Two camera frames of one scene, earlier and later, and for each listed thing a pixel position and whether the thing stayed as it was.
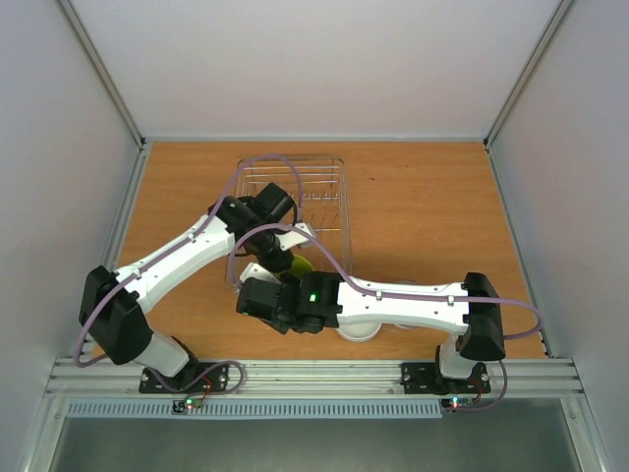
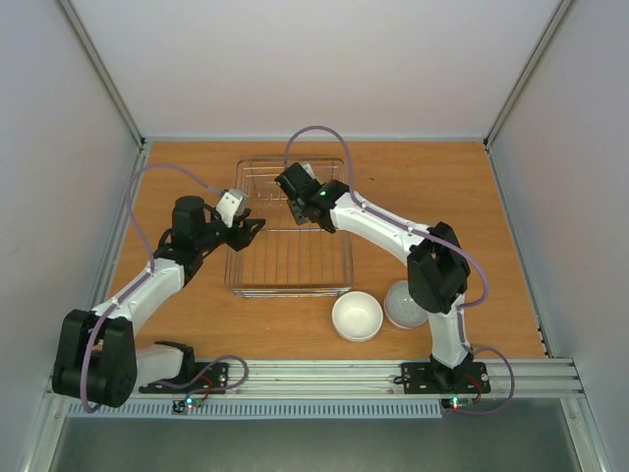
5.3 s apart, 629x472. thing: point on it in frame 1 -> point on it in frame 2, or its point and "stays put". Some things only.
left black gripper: [282, 263] -> [244, 236]
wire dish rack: [317, 190] stays put
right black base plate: [424, 379] stays put
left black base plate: [198, 377] stays put
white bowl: [359, 329] stays put
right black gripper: [253, 302] -> [299, 207]
